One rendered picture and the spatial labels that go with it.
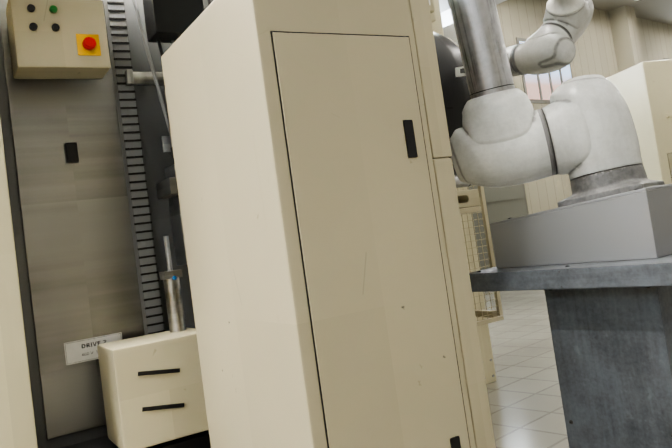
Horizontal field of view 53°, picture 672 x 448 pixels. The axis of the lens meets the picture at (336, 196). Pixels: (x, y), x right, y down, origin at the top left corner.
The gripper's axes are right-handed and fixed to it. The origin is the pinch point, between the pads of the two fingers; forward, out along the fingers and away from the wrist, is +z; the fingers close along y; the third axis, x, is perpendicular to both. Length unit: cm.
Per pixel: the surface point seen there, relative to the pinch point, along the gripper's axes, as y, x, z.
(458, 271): 61, 49, -64
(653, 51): -917, -113, 543
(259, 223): 99, 35, -52
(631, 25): -797, -143, 499
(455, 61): -1.7, -4.0, 5.7
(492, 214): -412, 108, 420
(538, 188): -520, 86, 447
